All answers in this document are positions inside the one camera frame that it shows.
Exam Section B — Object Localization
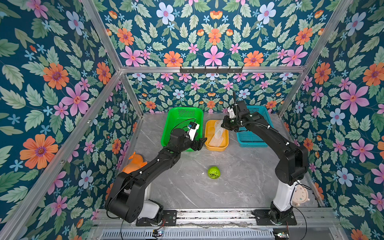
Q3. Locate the green custard apple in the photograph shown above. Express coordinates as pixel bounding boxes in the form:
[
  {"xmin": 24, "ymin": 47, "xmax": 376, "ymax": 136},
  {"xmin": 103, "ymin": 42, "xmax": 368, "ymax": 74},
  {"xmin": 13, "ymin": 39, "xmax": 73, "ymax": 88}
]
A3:
[{"xmin": 207, "ymin": 166, "xmax": 221, "ymax": 180}]

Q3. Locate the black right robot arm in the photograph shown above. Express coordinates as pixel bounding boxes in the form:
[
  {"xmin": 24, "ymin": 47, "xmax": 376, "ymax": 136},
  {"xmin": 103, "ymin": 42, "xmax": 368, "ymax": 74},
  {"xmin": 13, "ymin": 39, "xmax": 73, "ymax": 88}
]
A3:
[{"xmin": 222, "ymin": 101, "xmax": 309, "ymax": 213}]

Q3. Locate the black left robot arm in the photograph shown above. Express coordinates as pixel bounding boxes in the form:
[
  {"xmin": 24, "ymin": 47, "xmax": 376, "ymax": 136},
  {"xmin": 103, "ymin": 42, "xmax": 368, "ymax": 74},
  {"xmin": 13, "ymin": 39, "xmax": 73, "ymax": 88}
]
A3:
[{"xmin": 105, "ymin": 129, "xmax": 207, "ymax": 223}]

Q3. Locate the teal plastic basket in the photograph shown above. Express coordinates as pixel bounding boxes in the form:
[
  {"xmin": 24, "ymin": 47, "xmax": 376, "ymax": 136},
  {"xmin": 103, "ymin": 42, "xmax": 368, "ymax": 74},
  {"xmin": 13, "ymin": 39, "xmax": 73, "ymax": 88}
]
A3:
[{"xmin": 235, "ymin": 105, "xmax": 274, "ymax": 148}]

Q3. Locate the yellow plastic tub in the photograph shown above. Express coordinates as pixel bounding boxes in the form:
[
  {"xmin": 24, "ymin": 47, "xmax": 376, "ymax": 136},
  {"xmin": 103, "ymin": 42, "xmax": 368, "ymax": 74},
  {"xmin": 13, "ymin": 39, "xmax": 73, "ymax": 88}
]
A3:
[{"xmin": 205, "ymin": 120, "xmax": 229, "ymax": 152}]

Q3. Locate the green plastic basket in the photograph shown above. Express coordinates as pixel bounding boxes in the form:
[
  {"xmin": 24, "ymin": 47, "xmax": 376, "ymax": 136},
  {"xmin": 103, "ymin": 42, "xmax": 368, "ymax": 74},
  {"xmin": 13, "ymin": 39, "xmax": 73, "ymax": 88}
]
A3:
[{"xmin": 161, "ymin": 107, "xmax": 204, "ymax": 147}]

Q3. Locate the orange plush toy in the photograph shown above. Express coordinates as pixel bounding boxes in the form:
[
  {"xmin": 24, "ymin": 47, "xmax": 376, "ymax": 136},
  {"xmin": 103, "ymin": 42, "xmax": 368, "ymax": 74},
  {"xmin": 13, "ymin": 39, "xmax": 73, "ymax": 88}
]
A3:
[{"xmin": 123, "ymin": 152, "xmax": 148, "ymax": 174}]

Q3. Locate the pink round clock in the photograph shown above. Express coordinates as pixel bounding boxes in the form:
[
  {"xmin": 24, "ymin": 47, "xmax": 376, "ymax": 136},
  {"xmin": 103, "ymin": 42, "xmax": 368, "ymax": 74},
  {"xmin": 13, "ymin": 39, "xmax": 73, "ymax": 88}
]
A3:
[{"xmin": 292, "ymin": 185, "xmax": 310, "ymax": 207}]

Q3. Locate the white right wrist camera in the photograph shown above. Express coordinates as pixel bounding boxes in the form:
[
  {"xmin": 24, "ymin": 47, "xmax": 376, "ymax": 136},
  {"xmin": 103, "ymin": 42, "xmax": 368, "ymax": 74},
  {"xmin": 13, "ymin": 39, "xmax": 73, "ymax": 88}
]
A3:
[{"xmin": 227, "ymin": 107, "xmax": 237, "ymax": 120}]

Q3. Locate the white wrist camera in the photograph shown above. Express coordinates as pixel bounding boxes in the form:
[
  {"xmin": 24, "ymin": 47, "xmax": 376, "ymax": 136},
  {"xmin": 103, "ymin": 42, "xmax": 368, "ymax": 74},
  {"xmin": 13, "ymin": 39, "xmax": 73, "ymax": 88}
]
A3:
[
  {"xmin": 227, "ymin": 107, "xmax": 237, "ymax": 120},
  {"xmin": 188, "ymin": 122, "xmax": 200, "ymax": 141}
]

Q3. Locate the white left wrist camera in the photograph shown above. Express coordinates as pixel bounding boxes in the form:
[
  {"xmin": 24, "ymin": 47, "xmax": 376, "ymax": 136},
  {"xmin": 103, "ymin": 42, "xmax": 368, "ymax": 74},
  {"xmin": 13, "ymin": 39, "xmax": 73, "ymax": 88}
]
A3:
[{"xmin": 188, "ymin": 122, "xmax": 200, "ymax": 141}]

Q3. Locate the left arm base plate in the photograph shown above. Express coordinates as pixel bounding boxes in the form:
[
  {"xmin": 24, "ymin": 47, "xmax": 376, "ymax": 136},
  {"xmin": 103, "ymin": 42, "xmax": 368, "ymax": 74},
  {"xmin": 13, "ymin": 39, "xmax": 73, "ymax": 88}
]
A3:
[{"xmin": 136, "ymin": 210, "xmax": 178, "ymax": 227}]

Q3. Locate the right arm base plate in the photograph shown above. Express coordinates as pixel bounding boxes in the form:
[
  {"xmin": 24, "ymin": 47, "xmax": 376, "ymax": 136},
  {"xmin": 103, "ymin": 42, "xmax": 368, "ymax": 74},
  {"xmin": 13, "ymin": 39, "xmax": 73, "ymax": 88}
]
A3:
[{"xmin": 251, "ymin": 209, "xmax": 297, "ymax": 226}]

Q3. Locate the aluminium front rail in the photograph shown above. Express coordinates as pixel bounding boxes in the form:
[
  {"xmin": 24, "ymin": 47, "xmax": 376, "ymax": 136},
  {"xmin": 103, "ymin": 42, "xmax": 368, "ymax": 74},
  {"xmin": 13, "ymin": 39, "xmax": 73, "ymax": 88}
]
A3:
[{"xmin": 88, "ymin": 208, "xmax": 348, "ymax": 240}]

